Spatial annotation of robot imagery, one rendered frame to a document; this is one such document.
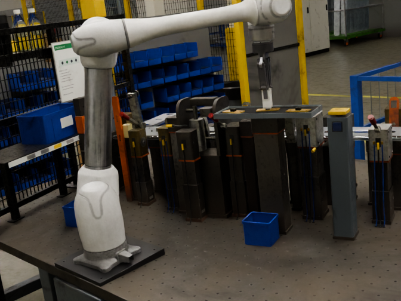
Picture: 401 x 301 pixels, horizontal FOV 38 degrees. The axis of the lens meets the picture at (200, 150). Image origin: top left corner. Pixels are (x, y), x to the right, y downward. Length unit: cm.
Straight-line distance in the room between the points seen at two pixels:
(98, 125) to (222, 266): 68
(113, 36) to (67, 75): 116
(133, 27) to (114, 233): 70
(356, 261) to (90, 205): 90
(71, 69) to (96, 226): 128
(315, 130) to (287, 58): 368
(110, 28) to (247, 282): 93
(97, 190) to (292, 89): 412
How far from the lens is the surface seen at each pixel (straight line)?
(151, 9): 725
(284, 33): 580
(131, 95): 255
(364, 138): 227
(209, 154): 234
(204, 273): 194
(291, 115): 199
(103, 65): 209
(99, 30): 193
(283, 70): 579
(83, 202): 201
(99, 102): 212
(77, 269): 210
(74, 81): 311
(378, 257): 199
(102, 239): 202
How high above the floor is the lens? 156
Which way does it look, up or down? 14 degrees down
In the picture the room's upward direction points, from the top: 7 degrees counter-clockwise
